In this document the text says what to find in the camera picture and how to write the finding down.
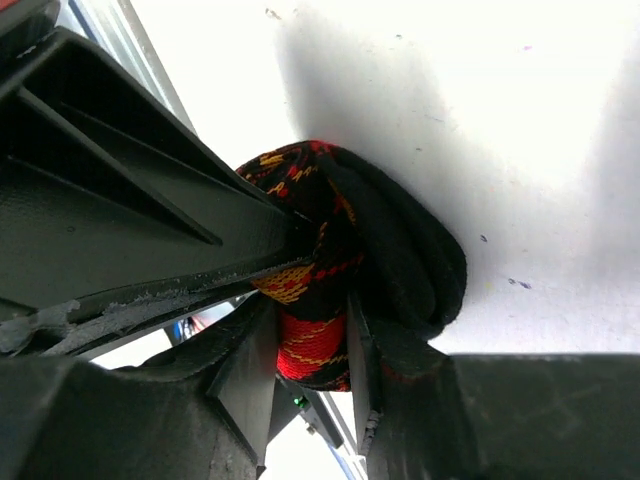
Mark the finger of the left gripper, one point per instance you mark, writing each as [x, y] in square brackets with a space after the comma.
[114, 216]

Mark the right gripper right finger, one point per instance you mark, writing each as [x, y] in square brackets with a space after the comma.
[421, 414]

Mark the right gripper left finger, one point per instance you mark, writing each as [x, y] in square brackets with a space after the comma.
[200, 410]

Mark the argyle patterned sock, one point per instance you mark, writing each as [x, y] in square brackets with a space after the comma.
[369, 232]

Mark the aluminium frame rail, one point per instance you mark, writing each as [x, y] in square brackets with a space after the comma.
[115, 26]

